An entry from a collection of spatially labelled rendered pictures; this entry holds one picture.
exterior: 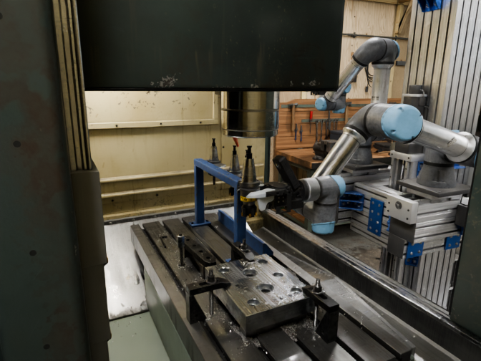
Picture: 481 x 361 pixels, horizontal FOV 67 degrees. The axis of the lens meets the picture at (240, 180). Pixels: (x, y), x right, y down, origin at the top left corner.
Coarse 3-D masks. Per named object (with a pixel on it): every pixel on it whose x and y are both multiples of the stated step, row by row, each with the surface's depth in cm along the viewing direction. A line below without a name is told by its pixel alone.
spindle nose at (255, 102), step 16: (224, 96) 96; (240, 96) 92; (256, 96) 92; (272, 96) 94; (224, 112) 97; (240, 112) 93; (256, 112) 93; (272, 112) 95; (224, 128) 98; (240, 128) 94; (256, 128) 94; (272, 128) 96
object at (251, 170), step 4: (248, 160) 103; (252, 160) 103; (244, 164) 104; (248, 164) 103; (252, 164) 103; (244, 168) 104; (248, 168) 103; (252, 168) 103; (244, 172) 104; (248, 172) 103; (252, 172) 103; (244, 176) 104; (248, 176) 103; (252, 176) 103; (244, 180) 104; (248, 180) 103; (252, 180) 104; (256, 180) 105
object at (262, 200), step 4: (268, 188) 107; (252, 192) 103; (256, 192) 103; (260, 192) 103; (264, 192) 104; (248, 196) 103; (252, 196) 103; (256, 196) 103; (260, 196) 103; (264, 196) 104; (272, 196) 107; (260, 200) 104; (264, 200) 105; (268, 200) 106; (272, 200) 107; (260, 204) 104; (264, 204) 106; (260, 208) 105; (264, 208) 106
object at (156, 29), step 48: (96, 0) 67; (144, 0) 71; (192, 0) 75; (240, 0) 80; (288, 0) 85; (336, 0) 90; (96, 48) 69; (144, 48) 73; (192, 48) 77; (240, 48) 82; (288, 48) 87; (336, 48) 94
